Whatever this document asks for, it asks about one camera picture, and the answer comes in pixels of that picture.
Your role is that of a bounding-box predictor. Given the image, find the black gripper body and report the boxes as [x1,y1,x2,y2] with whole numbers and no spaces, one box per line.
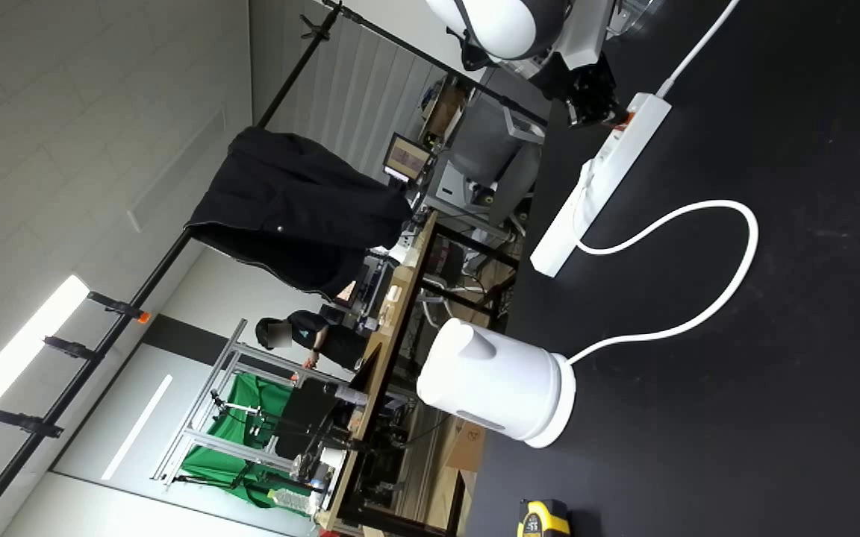
[550,56,625,125]

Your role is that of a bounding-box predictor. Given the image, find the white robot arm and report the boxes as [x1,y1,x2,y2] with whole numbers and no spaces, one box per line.
[425,0,622,125]

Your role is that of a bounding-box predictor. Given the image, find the white power strip adaptor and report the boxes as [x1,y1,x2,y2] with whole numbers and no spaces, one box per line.
[528,92,671,277]

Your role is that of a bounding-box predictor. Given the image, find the yellow tape measure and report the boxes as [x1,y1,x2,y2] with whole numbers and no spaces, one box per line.
[516,498,570,537]

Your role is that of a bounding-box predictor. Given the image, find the white power strip supply cable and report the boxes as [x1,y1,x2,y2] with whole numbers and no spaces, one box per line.
[653,0,744,103]

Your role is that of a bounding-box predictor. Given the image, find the white kettle cord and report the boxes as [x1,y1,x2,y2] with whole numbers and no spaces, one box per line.
[564,198,762,371]

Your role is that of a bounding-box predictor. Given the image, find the black cloth on frame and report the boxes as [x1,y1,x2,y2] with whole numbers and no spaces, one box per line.
[186,128,411,298]

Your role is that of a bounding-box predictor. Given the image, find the black camera stand frame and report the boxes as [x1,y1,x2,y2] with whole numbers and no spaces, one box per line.
[0,0,352,537]

